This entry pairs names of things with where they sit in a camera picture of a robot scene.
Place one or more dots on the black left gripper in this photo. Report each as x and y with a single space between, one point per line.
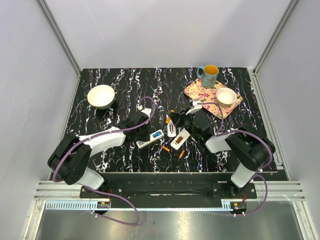
146 137

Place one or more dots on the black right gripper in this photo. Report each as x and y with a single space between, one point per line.
178 118

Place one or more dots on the white remote black batteries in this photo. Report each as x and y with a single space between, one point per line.
171 130

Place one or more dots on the white remote blue battery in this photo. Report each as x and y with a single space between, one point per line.
152 138

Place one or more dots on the white remote orange compartment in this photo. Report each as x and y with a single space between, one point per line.
180 139

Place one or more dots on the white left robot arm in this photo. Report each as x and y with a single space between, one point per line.
69 161

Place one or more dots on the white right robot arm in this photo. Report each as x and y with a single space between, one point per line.
253 150

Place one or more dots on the floral wooden board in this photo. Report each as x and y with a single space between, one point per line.
209 95

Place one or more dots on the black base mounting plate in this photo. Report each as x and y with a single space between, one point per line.
213 185

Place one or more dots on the small white cup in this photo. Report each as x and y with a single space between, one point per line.
226 97

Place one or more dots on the blue floral mug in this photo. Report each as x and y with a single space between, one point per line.
208 75

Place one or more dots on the cream ceramic bowl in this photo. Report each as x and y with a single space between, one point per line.
101 97

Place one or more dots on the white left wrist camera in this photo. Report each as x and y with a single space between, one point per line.
144 112

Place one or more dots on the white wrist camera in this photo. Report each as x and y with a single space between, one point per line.
195 106
144 112

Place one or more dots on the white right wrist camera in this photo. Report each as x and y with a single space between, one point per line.
195 106

